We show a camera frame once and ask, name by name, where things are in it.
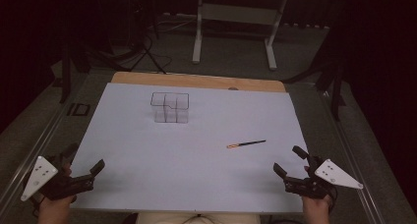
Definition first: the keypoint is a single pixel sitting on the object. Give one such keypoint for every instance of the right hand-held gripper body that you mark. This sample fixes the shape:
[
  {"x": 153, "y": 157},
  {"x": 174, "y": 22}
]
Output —
[{"x": 308, "y": 186}]

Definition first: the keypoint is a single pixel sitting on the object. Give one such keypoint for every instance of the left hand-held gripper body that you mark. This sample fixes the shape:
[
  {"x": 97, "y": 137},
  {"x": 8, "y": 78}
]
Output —
[{"x": 60, "y": 184}]

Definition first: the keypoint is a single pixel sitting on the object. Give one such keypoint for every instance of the black pen with orange end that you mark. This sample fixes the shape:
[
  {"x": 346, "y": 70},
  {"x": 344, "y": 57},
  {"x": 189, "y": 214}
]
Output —
[{"x": 246, "y": 144}]

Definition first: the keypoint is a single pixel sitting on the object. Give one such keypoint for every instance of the clear plastic organizer box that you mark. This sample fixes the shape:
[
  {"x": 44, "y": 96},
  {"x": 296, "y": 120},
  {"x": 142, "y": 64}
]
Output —
[{"x": 169, "y": 107}]

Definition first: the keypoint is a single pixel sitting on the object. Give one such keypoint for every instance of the person's right hand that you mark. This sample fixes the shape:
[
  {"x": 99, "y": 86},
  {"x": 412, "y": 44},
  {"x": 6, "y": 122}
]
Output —
[{"x": 315, "y": 207}]

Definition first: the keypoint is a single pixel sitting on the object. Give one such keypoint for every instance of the person's left hand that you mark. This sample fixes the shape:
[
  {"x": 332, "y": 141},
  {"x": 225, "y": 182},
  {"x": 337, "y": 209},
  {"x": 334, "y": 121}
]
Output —
[{"x": 55, "y": 206}]

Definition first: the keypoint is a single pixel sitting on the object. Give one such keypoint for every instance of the black metal stand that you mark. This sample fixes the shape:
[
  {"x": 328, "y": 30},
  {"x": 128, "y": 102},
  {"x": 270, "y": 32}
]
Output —
[
  {"x": 337, "y": 86},
  {"x": 66, "y": 76}
]

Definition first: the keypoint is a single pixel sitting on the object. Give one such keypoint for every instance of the light blue table mat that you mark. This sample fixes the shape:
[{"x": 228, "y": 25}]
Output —
[{"x": 196, "y": 171}]

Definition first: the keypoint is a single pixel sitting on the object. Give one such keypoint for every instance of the person's beige trousers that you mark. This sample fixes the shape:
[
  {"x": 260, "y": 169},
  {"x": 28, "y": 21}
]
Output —
[{"x": 196, "y": 218}]

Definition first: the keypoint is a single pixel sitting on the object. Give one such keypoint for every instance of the white power strip with plugs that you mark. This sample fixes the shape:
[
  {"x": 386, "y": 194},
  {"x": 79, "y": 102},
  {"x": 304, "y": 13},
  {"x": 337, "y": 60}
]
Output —
[{"x": 306, "y": 26}]

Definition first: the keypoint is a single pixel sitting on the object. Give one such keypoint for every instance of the aluminium floor rail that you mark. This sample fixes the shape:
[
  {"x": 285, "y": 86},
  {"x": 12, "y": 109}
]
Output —
[
  {"x": 29, "y": 161},
  {"x": 354, "y": 158}
]

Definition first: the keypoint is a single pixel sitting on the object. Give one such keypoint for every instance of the black square floor frame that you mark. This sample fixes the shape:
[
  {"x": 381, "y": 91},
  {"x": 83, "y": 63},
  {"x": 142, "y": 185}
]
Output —
[{"x": 78, "y": 109}]

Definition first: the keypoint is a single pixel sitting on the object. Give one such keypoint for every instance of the white metal desk frame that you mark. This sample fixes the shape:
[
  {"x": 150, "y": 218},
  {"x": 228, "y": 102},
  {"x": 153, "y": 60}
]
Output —
[{"x": 236, "y": 14}]

